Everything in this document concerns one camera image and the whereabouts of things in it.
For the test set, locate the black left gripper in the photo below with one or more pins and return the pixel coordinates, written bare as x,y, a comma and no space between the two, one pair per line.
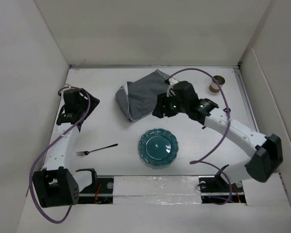
94,102

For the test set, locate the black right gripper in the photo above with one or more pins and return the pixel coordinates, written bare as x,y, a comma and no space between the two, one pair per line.
163,99

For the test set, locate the grey cloth placemat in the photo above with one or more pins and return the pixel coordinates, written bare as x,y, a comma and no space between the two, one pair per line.
138,99

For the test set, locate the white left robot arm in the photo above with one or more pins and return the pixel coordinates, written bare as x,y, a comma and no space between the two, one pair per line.
54,184

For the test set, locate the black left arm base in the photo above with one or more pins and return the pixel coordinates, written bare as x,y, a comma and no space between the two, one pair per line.
94,189

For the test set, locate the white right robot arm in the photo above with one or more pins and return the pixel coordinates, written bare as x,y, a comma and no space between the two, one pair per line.
265,152

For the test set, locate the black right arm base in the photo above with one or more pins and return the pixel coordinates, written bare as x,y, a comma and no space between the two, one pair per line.
214,189

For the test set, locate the black fork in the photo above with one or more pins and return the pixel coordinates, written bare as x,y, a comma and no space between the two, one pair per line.
85,153

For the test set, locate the teal ceramic plate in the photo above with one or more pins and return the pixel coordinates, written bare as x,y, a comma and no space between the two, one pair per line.
158,147

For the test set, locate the brown paper cup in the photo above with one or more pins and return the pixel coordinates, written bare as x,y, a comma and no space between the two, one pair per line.
216,84

